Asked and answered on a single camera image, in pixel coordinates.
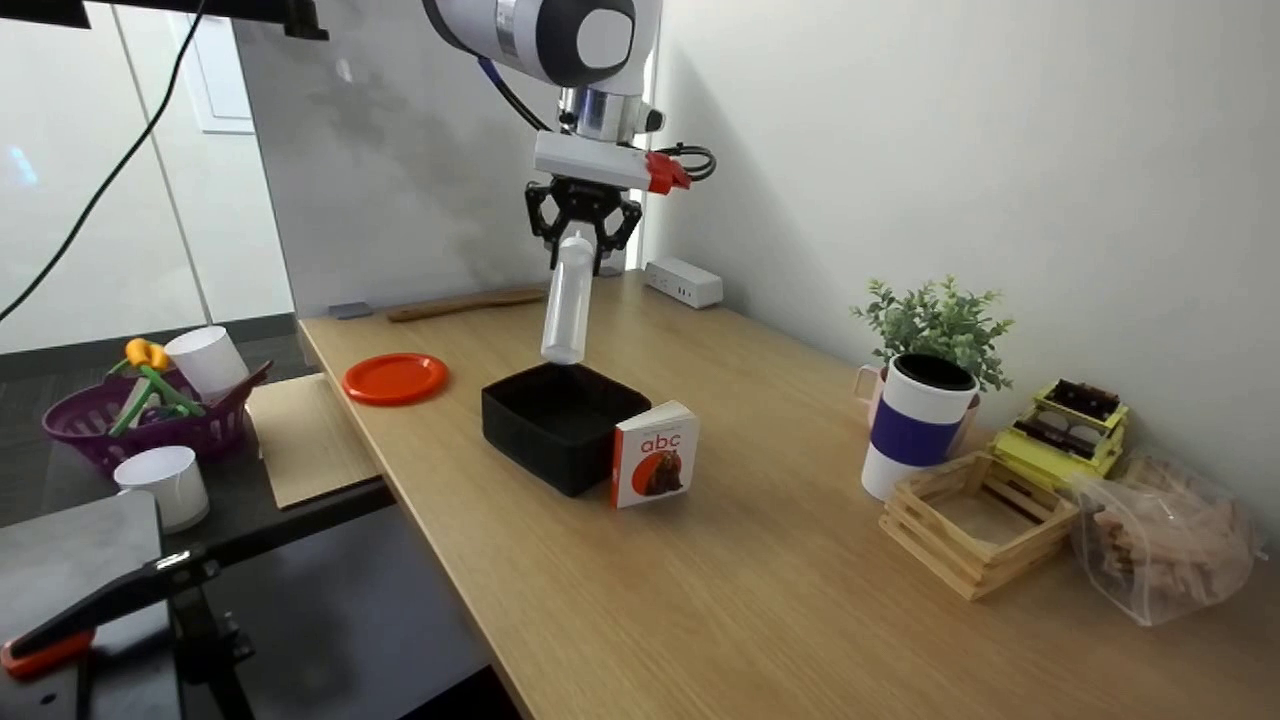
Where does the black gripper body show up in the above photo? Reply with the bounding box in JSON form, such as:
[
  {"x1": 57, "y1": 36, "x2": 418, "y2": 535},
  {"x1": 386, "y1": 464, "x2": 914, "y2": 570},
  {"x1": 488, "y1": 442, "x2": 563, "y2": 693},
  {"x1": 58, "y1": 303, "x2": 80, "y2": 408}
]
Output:
[{"x1": 529, "y1": 174, "x2": 643, "y2": 234}]

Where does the translucent squeeze sauce bottle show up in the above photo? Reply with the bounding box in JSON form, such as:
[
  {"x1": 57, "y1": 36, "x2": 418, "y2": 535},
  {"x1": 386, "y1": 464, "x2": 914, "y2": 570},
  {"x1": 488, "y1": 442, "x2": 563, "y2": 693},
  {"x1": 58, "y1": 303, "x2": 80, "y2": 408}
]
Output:
[{"x1": 537, "y1": 219, "x2": 599, "y2": 367}]

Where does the white book with red circle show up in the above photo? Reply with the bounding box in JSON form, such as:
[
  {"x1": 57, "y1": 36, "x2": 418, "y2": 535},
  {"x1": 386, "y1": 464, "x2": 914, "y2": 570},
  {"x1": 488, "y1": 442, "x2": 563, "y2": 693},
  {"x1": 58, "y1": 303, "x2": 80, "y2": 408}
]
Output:
[{"x1": 609, "y1": 401, "x2": 703, "y2": 511}]

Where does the white electronic device box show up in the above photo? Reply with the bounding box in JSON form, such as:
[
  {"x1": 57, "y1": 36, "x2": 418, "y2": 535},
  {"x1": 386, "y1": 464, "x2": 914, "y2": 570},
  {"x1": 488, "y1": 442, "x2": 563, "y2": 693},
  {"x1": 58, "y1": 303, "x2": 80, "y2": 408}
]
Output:
[{"x1": 640, "y1": 256, "x2": 728, "y2": 310}]

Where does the black square box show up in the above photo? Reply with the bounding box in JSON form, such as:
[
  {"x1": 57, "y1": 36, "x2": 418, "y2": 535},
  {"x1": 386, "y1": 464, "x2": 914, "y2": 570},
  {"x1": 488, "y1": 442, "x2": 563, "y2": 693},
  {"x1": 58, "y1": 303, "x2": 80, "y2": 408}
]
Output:
[{"x1": 477, "y1": 359, "x2": 655, "y2": 501}]

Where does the yellow box stack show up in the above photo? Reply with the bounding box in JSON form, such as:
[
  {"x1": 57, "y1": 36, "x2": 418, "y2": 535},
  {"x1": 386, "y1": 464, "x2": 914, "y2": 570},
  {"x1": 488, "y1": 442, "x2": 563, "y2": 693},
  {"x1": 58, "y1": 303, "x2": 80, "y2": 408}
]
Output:
[{"x1": 989, "y1": 376, "x2": 1135, "y2": 501}]

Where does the long wooden stick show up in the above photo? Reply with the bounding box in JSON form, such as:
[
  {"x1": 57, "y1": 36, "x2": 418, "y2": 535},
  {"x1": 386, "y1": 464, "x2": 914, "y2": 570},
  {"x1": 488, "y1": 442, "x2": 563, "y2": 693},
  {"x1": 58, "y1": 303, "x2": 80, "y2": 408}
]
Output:
[{"x1": 385, "y1": 282, "x2": 551, "y2": 326}]

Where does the orange round plate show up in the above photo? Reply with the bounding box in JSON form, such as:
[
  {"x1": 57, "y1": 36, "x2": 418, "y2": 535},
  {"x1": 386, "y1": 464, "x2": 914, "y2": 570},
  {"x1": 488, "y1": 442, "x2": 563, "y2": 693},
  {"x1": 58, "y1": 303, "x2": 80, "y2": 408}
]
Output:
[{"x1": 338, "y1": 348, "x2": 450, "y2": 408}]

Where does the brown cardboard sheet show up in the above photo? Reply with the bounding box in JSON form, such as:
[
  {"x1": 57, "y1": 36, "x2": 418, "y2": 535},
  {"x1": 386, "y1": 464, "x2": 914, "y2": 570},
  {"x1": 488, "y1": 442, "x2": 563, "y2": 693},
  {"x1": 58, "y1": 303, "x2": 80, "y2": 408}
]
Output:
[{"x1": 239, "y1": 367, "x2": 391, "y2": 511}]

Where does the green plant in pink pot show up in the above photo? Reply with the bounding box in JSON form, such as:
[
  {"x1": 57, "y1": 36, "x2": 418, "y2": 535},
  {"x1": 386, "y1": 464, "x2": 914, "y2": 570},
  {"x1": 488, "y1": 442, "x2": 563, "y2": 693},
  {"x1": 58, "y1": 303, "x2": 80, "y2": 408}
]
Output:
[{"x1": 851, "y1": 273, "x2": 1014, "y2": 430}]

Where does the black overhead fixture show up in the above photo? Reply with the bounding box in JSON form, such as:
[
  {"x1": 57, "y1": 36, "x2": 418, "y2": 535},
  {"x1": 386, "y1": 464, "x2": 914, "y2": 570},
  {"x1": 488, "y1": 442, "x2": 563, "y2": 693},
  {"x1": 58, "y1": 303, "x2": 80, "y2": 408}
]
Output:
[{"x1": 111, "y1": 0, "x2": 331, "y2": 44}]

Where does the white cup with blue band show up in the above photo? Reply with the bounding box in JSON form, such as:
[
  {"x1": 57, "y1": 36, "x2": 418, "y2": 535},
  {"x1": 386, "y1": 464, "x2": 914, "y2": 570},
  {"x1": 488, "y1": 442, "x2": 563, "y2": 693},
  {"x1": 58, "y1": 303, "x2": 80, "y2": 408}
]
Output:
[{"x1": 857, "y1": 348, "x2": 979, "y2": 502}]

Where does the white paper cup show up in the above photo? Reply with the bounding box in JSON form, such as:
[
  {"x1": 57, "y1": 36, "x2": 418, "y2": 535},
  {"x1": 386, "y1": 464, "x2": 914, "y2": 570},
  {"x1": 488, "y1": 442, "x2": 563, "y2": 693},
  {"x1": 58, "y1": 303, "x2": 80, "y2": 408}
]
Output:
[{"x1": 159, "y1": 325, "x2": 256, "y2": 411}]

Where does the yellow orange toy fruit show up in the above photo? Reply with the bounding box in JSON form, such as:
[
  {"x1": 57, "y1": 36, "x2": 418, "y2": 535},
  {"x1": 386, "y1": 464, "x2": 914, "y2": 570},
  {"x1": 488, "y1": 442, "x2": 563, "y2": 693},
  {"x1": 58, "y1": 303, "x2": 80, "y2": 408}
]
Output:
[{"x1": 120, "y1": 334, "x2": 179, "y2": 376}]

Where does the green toy vegetable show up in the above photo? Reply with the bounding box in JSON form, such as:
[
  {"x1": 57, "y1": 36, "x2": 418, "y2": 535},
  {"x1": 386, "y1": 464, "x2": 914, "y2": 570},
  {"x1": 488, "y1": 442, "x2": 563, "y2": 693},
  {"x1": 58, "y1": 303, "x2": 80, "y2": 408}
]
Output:
[{"x1": 109, "y1": 363, "x2": 206, "y2": 439}]

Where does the wooden slat crate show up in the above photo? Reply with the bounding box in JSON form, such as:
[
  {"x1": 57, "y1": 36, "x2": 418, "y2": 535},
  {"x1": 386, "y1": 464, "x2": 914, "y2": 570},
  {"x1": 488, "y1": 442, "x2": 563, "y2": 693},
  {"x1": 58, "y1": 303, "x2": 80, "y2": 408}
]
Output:
[{"x1": 874, "y1": 446, "x2": 1091, "y2": 603}]

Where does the black side table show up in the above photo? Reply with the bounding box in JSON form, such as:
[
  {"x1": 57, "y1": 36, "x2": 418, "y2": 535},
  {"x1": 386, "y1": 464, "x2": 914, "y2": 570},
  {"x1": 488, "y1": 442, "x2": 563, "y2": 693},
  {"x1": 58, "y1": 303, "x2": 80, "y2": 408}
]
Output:
[{"x1": 0, "y1": 310, "x2": 529, "y2": 720}]

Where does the purple plastic basket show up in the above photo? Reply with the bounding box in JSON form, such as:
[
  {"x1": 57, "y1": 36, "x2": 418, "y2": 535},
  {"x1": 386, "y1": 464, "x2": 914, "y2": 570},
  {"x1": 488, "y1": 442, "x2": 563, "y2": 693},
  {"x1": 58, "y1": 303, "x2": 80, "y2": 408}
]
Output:
[{"x1": 35, "y1": 355, "x2": 273, "y2": 476}]

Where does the white cylindrical container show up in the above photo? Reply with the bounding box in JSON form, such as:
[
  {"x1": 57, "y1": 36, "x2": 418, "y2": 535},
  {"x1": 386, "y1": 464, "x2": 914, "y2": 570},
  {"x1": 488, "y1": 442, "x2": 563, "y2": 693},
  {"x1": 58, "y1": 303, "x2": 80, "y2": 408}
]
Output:
[{"x1": 109, "y1": 439, "x2": 216, "y2": 535}]

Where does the grey flat mat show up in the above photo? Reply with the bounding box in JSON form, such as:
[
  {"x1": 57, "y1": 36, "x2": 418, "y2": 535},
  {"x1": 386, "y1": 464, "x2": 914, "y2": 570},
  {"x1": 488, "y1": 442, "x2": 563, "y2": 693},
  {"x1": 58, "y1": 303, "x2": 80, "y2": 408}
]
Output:
[{"x1": 0, "y1": 486, "x2": 175, "y2": 720}]

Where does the plastic bag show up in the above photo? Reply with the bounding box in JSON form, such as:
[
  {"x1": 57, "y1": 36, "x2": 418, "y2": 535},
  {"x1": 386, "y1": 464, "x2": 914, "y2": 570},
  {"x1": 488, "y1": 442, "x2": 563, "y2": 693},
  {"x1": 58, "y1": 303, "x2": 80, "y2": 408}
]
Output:
[{"x1": 1065, "y1": 450, "x2": 1271, "y2": 631}]

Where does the black hanging cable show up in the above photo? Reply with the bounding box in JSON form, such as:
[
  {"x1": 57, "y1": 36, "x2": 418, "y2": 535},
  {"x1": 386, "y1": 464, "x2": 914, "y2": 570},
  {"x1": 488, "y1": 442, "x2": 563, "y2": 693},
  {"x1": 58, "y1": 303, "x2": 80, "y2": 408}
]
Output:
[{"x1": 0, "y1": 0, "x2": 211, "y2": 325}]

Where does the black tripod with orange handle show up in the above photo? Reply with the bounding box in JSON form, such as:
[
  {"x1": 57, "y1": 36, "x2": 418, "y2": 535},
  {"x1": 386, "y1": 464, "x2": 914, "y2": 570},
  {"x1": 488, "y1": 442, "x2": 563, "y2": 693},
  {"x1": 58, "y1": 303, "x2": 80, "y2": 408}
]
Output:
[{"x1": 0, "y1": 476, "x2": 399, "y2": 720}]

